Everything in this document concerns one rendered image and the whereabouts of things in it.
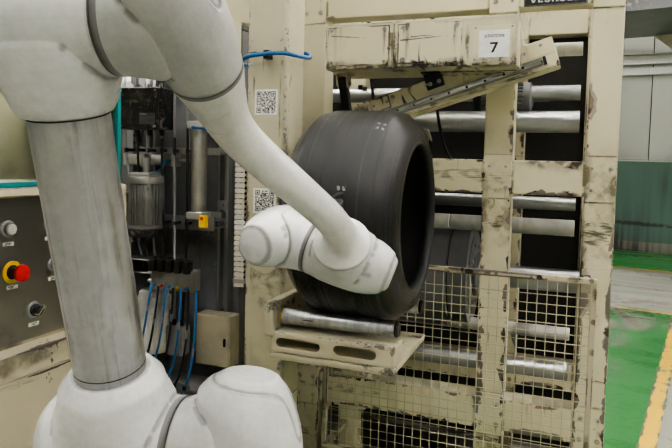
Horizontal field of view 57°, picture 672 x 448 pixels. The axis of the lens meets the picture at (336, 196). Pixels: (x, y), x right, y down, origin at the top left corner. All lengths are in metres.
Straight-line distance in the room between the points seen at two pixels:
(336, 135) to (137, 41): 0.97
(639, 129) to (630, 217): 1.38
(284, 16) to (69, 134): 1.15
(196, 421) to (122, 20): 0.54
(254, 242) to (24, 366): 0.70
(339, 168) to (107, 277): 0.82
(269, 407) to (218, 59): 0.48
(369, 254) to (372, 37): 1.06
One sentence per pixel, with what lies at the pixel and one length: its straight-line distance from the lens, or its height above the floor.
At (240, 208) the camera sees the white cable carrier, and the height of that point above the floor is 1.19.
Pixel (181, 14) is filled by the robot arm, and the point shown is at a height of 1.50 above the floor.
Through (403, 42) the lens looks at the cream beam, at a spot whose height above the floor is 1.71.
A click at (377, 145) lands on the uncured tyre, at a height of 1.39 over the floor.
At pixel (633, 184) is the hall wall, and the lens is 10.80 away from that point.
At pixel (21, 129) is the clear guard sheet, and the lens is 1.58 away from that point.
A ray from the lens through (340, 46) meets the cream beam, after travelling 2.07.
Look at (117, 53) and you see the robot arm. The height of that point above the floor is 1.46.
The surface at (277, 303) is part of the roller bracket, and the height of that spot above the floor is 0.94.
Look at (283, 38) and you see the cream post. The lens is 1.86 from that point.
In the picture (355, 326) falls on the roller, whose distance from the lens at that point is 1.71.
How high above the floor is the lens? 1.35
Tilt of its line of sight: 4 degrees down
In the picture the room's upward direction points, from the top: 1 degrees clockwise
